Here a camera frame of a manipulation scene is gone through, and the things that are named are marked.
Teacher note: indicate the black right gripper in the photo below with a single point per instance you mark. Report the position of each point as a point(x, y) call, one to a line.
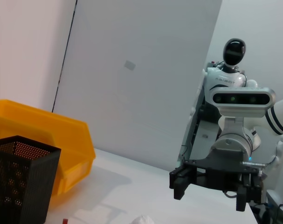
point(222, 172)

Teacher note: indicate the white paper ball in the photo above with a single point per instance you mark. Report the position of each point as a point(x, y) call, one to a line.
point(142, 220)

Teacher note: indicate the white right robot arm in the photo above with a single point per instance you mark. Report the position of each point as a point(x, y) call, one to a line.
point(232, 142)

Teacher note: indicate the black mesh pen holder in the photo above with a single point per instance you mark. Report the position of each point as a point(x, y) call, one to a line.
point(27, 186)

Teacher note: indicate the white humanoid robot black head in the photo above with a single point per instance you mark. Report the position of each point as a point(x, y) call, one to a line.
point(233, 52)

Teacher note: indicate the yellow plastic storage bin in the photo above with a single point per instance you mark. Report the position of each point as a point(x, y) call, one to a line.
point(73, 140)

